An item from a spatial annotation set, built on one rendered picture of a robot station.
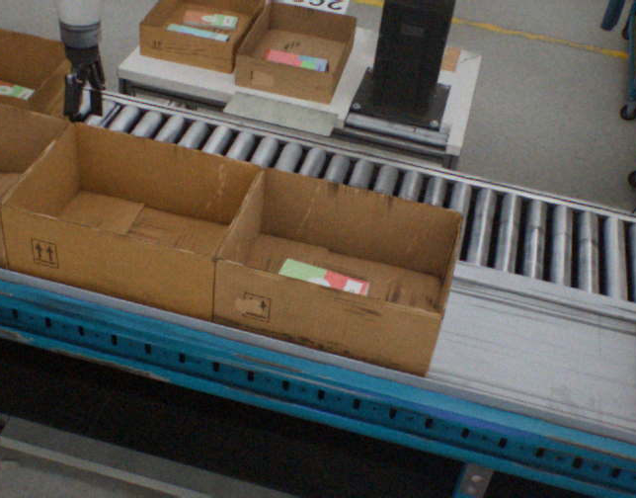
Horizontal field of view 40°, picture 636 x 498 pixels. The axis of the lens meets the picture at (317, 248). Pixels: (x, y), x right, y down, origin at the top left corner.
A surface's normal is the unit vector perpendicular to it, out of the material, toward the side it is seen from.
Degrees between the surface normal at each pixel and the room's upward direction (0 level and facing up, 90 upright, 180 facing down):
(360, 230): 89
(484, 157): 0
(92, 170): 90
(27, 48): 90
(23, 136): 90
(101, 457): 0
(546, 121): 0
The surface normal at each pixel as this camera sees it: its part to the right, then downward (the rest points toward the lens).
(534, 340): 0.11, -0.76
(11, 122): -0.24, 0.60
